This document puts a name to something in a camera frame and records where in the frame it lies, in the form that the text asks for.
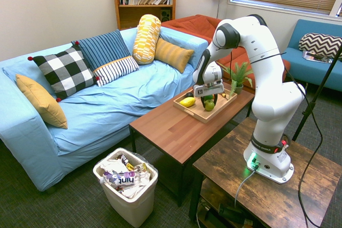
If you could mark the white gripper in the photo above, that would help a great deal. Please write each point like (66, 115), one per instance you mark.
(208, 89)

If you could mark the green apple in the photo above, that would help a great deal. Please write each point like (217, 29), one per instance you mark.
(209, 106)

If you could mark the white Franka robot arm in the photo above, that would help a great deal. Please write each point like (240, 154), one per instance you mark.
(267, 78)

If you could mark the wooden serving tray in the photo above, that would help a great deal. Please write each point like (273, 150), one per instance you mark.
(197, 113)

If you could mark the dark avocado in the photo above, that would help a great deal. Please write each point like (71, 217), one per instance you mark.
(189, 95)

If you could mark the yellow mango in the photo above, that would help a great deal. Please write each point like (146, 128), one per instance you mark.
(187, 102)

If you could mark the potted green fern plant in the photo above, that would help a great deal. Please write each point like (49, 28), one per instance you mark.
(239, 75)

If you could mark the wooden coffee table black legs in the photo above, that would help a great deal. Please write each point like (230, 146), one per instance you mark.
(171, 137)

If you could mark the mustard striped pillow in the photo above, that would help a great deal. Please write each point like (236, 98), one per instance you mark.
(173, 54)

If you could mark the orange red sofa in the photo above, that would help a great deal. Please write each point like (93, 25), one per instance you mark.
(197, 27)

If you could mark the red emergency stop button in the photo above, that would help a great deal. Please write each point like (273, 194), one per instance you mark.
(285, 142)

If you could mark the yellow patterned bolster pillow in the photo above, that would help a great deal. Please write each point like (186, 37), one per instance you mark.
(147, 38)

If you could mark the small black speaker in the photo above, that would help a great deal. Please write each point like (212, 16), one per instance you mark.
(165, 15)

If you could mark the white navy striped pillow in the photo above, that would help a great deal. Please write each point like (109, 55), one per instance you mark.
(115, 70)

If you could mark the teal sofa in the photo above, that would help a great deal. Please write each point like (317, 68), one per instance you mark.
(307, 73)

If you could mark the light blue sofa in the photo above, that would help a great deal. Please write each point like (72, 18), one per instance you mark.
(107, 105)

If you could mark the wooden bookshelf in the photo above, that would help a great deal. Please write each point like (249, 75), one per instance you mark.
(144, 14)

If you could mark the white purple hint box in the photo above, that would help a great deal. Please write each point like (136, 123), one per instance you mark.
(125, 179)

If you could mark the magazine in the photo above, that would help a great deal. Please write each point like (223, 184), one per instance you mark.
(316, 57)

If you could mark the rustic wooden robot table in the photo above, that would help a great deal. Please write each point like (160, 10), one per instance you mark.
(267, 201)

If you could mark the blue striped pillow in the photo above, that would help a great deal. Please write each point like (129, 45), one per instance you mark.
(104, 49)

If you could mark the black white chevron pillow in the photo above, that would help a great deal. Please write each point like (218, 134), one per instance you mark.
(320, 45)

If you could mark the beige plastic trash bin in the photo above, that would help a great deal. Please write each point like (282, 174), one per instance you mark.
(133, 206)

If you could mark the black white checkered pillow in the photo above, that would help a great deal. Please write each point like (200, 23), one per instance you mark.
(64, 73)

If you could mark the plain mustard pillow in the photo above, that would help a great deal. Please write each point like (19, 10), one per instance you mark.
(42, 102)

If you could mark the black camera stand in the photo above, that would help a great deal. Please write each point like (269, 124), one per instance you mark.
(318, 92)

